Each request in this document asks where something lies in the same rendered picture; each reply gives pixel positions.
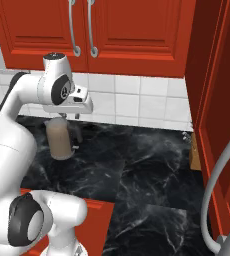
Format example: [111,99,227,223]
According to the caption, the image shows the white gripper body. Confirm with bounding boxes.
[42,97,95,115]

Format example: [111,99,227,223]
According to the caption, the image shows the beige jug with lid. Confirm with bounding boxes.
[43,116,76,161]

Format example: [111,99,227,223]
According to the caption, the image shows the small grey object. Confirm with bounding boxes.
[182,131,193,143]

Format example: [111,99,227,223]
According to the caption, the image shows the brown wooden board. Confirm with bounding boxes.
[189,132,202,171]

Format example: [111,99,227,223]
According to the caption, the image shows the red tall cupboard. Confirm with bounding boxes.
[184,0,230,256]

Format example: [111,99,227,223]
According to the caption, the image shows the grey curved cupboard handle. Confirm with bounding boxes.
[86,0,99,59]
[67,0,82,58]

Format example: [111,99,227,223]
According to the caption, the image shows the red wall cupboard door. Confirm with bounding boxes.
[85,0,197,79]
[0,0,89,73]

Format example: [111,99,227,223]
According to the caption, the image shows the large grey curved handle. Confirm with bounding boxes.
[200,127,230,256]

